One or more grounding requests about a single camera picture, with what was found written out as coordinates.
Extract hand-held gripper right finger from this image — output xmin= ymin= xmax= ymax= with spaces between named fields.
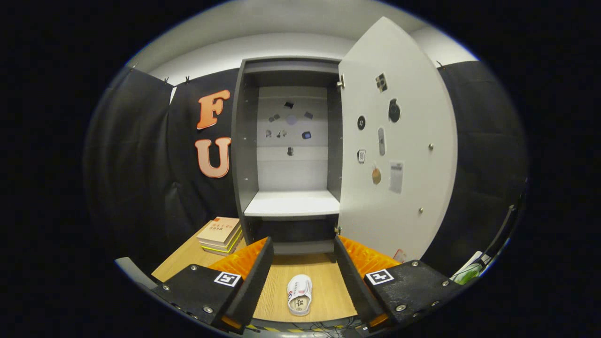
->
xmin=334 ymin=235 xmax=466 ymax=333

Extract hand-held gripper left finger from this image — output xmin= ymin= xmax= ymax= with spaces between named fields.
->
xmin=151 ymin=237 xmax=275 ymax=335

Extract black cables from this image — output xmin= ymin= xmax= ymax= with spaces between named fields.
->
xmin=308 ymin=317 xmax=362 ymax=338

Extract black backdrop cloth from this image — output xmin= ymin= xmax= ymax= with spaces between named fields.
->
xmin=84 ymin=60 xmax=529 ymax=282

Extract black metal stand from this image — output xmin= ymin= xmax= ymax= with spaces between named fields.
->
xmin=484 ymin=178 xmax=527 ymax=263

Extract beige shoe cabinet door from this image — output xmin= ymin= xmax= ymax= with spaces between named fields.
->
xmin=337 ymin=16 xmax=458 ymax=263

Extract white and green object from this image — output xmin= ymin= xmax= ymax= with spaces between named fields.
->
xmin=450 ymin=251 xmax=491 ymax=285

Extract white shoe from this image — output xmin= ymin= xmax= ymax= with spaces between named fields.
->
xmin=286 ymin=274 xmax=313 ymax=316

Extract grey shoe cabinet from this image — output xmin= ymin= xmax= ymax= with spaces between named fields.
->
xmin=231 ymin=56 xmax=346 ymax=256

